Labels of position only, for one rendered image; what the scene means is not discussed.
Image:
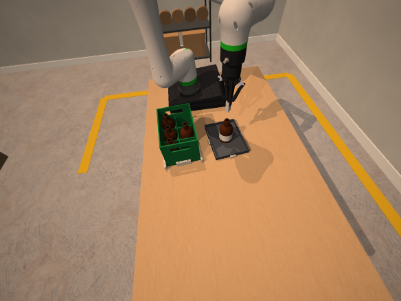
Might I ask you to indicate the green bottle crate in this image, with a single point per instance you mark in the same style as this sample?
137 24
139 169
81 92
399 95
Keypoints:
189 148

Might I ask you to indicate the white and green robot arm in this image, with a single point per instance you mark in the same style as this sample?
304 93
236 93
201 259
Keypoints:
236 17

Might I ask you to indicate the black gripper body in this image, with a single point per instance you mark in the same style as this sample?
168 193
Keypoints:
231 73

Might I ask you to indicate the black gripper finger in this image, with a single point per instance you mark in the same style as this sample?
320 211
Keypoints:
224 89
231 91

